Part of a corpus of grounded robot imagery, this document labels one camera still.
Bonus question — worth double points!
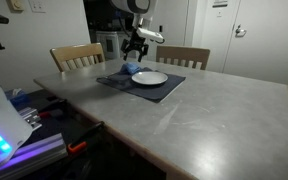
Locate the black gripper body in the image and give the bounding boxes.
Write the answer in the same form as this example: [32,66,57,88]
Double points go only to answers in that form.
[126,32,148,51]

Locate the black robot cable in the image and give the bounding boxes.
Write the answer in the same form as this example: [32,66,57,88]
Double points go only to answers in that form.
[116,9,135,38]

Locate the silver door lever handle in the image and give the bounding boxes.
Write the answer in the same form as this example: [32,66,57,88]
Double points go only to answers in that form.
[234,24,247,38]

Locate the white kitchen appliance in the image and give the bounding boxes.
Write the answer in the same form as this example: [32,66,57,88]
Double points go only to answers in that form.
[95,31,121,61]

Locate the beige wall thermostat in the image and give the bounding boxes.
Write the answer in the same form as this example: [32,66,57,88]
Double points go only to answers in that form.
[6,0,25,13]

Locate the blue box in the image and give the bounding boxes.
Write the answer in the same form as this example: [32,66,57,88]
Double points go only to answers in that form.
[4,87,31,108]

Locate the white round plate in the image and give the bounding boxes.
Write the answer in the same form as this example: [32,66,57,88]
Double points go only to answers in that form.
[131,71,169,86]

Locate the blue microfibre towel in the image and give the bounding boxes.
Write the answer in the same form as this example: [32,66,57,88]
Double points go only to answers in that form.
[119,62,142,76]

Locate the orange handled bar clamp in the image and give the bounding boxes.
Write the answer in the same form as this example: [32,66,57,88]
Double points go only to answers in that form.
[66,121,106,155]

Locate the brown wooden chair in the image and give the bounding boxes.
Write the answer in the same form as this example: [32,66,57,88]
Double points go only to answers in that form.
[155,45,211,71]

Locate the silver metal bracket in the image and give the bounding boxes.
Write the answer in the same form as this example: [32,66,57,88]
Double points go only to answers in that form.
[17,107,42,131]

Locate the dark blue cloth placemat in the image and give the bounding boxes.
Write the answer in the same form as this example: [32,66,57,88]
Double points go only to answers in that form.
[95,66,187,104]

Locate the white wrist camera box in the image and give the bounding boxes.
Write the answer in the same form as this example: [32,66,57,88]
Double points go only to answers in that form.
[136,27,165,44]

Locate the door sign plate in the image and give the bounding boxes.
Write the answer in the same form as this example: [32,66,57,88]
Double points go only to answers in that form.
[212,0,229,9]

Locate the light wooden chair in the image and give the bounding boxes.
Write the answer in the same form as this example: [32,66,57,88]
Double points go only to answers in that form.
[49,42,106,73]

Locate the red handled bar clamp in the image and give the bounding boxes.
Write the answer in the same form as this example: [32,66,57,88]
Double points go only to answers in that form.
[37,98,68,119]

